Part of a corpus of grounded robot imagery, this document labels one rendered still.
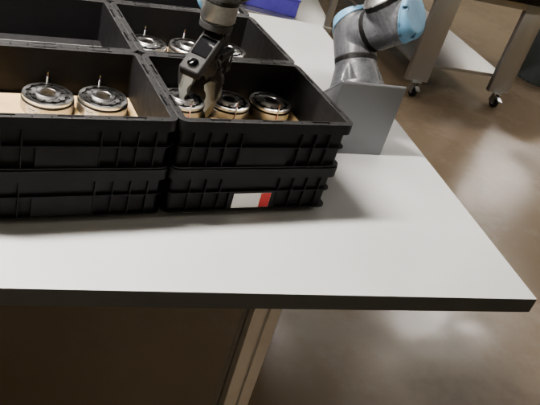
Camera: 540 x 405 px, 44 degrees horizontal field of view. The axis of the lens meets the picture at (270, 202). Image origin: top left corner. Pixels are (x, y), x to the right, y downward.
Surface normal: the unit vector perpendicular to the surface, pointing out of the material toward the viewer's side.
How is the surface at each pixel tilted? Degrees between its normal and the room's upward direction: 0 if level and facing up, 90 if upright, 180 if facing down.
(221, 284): 0
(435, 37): 90
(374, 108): 90
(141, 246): 0
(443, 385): 0
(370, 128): 90
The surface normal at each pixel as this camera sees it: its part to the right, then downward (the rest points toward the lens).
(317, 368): 0.26, -0.81
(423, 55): 0.26, 0.59
